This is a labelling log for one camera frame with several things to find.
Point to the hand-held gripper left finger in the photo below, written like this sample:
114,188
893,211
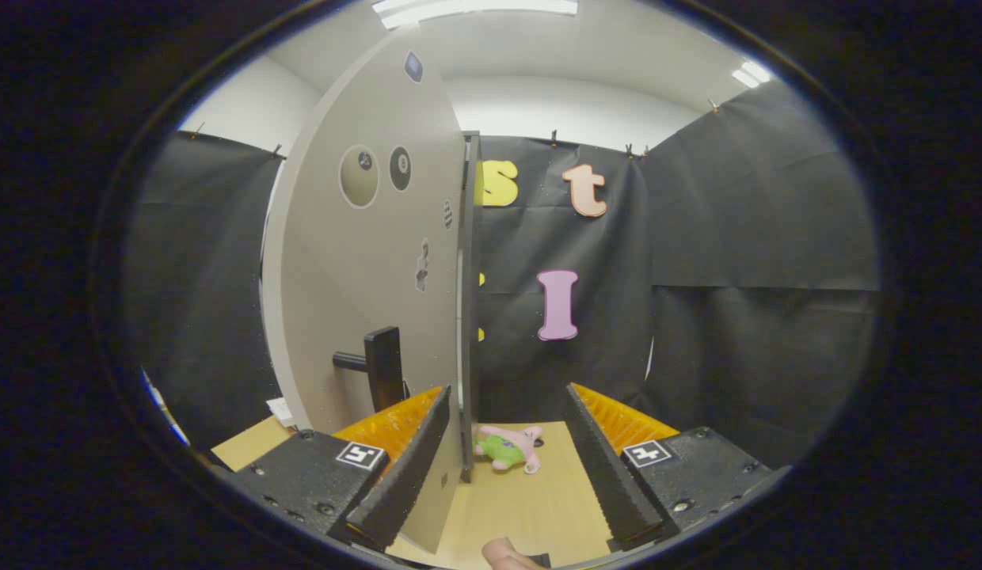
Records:
412,467

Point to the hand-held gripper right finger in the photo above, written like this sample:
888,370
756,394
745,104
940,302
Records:
606,475

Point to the pink and green plush toy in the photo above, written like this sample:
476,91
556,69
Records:
507,449

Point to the printed booklet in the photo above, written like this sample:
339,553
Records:
281,412

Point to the black backdrop cloth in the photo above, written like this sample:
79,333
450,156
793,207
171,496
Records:
736,317

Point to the small ceiling light panel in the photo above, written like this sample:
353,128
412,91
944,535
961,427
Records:
751,75

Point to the long ceiling light panel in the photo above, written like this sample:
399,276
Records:
475,9

